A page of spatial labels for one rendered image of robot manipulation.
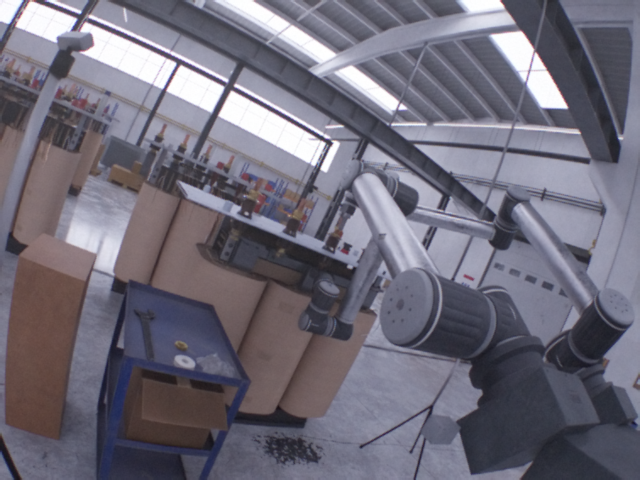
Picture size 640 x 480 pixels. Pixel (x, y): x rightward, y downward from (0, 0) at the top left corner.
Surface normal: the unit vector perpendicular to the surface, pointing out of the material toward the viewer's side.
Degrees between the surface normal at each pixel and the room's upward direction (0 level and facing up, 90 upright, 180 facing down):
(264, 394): 90
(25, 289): 90
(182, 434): 90
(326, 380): 90
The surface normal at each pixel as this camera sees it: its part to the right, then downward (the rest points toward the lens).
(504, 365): -0.67, -0.55
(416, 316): -0.85, -0.30
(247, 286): 0.46, 0.25
